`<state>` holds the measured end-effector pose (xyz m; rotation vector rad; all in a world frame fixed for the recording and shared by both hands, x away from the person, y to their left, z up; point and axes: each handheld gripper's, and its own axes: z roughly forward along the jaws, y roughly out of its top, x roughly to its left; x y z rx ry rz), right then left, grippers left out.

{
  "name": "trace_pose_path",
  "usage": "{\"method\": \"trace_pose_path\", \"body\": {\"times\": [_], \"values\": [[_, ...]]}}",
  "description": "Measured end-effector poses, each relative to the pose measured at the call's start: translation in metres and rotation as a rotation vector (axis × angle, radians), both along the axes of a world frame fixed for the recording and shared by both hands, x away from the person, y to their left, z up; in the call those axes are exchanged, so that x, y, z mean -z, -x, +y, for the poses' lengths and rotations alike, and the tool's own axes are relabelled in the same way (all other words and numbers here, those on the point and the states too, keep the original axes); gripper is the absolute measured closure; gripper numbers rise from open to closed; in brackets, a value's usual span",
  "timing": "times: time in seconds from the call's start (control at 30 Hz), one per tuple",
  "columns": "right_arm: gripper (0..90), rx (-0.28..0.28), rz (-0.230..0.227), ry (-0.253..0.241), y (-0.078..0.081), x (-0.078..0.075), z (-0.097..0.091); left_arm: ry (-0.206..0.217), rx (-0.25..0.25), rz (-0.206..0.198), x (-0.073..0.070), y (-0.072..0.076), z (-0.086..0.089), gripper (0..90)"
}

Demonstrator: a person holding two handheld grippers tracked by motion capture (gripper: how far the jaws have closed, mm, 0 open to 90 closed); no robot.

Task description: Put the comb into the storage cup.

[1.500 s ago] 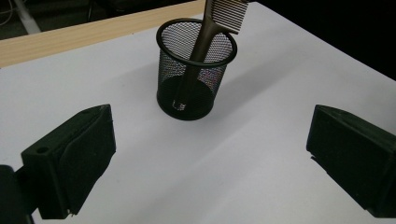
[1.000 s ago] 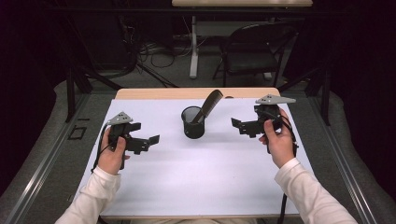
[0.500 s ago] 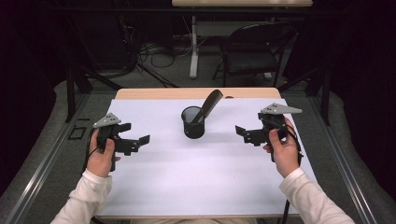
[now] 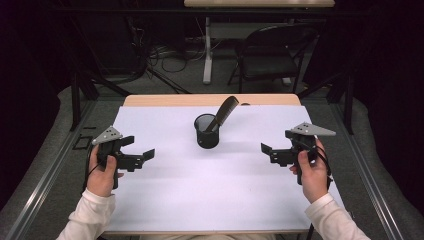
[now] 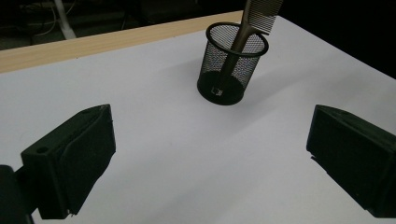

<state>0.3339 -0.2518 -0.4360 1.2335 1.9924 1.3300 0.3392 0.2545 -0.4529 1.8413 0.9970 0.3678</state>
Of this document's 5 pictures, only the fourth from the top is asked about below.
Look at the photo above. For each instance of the light wooden table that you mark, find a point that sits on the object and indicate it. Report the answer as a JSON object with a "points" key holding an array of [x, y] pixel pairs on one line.
{"points": [[166, 99]]}

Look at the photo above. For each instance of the dark table grommet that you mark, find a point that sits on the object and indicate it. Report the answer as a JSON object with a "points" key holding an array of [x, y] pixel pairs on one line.
{"points": [[245, 104]]}

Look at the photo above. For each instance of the black folding chair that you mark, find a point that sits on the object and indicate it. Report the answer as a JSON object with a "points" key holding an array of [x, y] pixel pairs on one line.
{"points": [[270, 66]]}

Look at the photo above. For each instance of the black metal stand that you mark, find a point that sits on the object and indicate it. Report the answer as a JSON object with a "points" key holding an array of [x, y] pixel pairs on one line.
{"points": [[76, 100], [348, 100]]}

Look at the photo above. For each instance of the dark brown comb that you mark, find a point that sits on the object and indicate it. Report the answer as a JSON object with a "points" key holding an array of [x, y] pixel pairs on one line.
{"points": [[225, 111]]}

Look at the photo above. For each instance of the black mesh pen holder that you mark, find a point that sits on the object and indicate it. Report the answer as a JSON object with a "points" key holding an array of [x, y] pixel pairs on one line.
{"points": [[206, 141]]}

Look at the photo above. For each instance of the person's right hand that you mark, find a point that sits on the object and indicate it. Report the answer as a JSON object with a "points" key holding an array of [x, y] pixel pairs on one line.
{"points": [[315, 183]]}

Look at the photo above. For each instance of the black metal crossbar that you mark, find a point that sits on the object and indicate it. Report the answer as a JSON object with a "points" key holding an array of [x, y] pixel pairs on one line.
{"points": [[133, 11]]}

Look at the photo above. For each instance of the white table sheet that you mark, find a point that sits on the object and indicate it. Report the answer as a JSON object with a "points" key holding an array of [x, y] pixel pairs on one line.
{"points": [[216, 200]]}

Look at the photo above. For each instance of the aluminium floor rail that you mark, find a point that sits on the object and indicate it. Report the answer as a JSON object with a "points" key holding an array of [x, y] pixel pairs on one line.
{"points": [[45, 178], [368, 176]]}

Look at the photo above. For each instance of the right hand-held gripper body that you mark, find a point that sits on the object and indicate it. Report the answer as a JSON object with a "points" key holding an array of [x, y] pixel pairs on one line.
{"points": [[303, 145]]}

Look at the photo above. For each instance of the person's left hand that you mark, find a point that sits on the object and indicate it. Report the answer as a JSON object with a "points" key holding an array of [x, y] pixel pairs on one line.
{"points": [[101, 181]]}

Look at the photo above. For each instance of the white-legged desk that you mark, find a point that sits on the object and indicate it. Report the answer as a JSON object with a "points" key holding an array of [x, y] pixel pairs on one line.
{"points": [[208, 50]]}

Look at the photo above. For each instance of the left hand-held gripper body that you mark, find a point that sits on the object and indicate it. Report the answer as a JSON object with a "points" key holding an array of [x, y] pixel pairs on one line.
{"points": [[108, 148]]}

